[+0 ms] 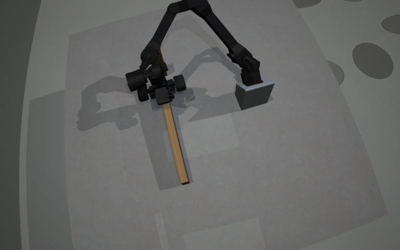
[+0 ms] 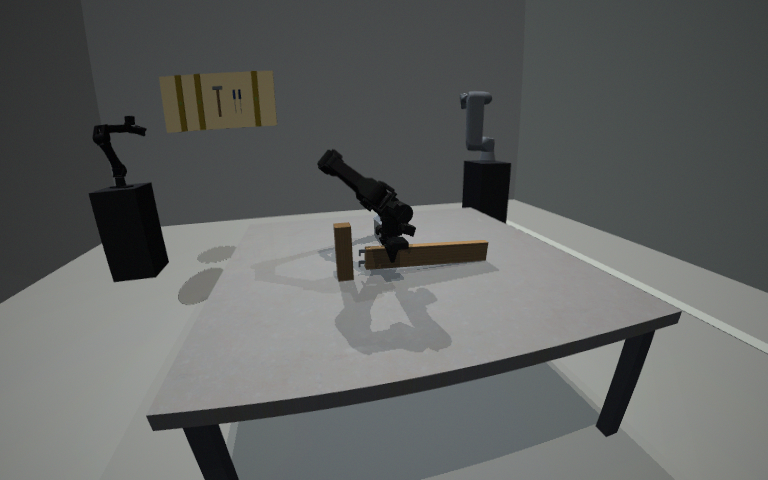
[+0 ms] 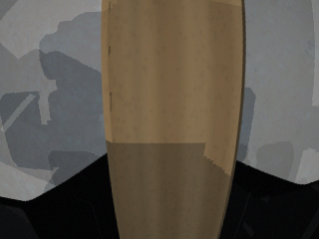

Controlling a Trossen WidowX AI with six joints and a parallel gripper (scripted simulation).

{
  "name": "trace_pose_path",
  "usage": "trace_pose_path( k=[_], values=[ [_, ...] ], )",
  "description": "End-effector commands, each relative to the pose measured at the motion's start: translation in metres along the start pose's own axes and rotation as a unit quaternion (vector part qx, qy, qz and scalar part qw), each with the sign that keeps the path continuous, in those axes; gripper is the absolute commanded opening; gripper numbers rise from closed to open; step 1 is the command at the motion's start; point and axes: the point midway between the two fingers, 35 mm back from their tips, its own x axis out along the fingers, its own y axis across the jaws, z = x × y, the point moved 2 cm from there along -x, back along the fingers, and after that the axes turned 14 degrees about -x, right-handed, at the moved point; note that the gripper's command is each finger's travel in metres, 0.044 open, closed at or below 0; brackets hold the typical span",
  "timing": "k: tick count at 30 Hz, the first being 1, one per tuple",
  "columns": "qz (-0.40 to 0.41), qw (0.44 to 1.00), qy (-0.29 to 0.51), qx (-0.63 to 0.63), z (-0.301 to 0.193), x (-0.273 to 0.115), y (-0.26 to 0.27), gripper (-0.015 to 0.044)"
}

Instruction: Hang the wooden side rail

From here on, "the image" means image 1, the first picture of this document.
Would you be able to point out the dark brown wooden post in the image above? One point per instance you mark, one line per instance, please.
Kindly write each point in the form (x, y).
(159, 60)

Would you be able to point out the tan wooden board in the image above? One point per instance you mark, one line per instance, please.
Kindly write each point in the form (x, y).
(175, 144)

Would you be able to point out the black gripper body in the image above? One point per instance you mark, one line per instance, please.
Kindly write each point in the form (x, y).
(178, 82)

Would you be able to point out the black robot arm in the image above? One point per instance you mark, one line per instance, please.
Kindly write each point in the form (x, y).
(238, 54)

